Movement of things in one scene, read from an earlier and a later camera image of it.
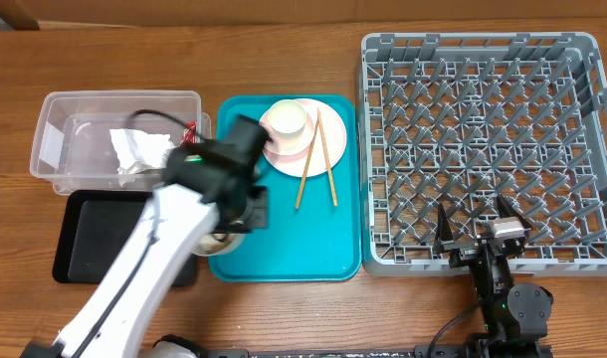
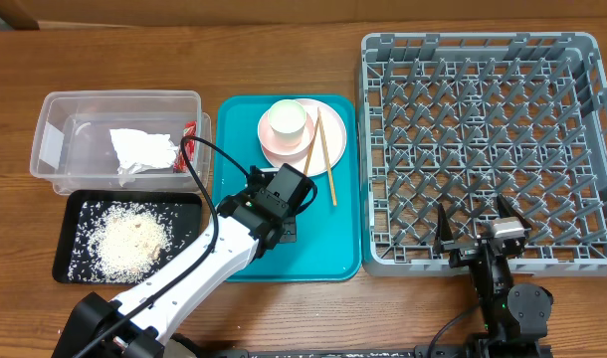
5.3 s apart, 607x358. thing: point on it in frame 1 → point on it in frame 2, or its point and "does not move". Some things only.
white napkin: [137, 150] does not move
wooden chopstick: [308, 158] does not move
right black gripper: [463, 249] does not move
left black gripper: [260, 216] → [292, 232]
